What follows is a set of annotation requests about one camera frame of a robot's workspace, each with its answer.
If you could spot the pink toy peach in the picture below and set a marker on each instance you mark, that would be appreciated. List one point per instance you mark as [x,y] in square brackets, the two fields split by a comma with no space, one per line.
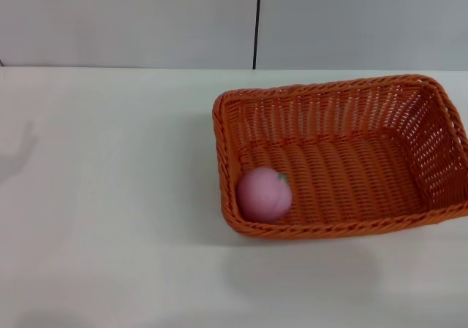
[263,194]

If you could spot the orange woven plastic basket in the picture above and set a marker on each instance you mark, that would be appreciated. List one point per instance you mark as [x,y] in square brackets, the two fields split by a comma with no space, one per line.
[347,167]

